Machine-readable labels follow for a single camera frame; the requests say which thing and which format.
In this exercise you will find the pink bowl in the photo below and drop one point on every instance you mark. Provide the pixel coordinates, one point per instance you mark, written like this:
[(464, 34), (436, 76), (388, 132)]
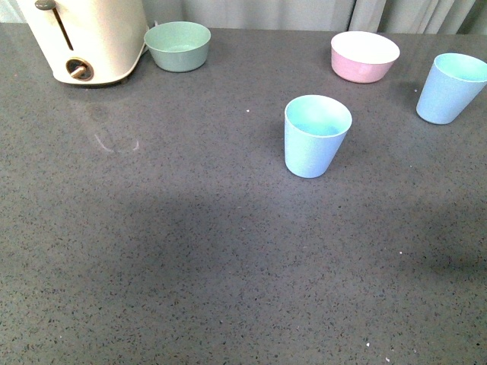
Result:
[(362, 57)]

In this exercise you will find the grey curtain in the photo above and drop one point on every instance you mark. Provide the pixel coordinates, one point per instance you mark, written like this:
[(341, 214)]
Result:
[(389, 16)]

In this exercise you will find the blue cup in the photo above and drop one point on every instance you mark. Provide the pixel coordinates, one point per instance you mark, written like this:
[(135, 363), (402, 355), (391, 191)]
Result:
[(453, 81), (315, 127)]

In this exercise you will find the green bowl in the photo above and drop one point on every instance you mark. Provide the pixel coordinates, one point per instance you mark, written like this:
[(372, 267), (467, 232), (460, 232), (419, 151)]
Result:
[(178, 46)]

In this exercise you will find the white toaster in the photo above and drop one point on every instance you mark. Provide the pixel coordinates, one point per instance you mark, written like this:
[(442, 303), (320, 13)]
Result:
[(88, 42)]

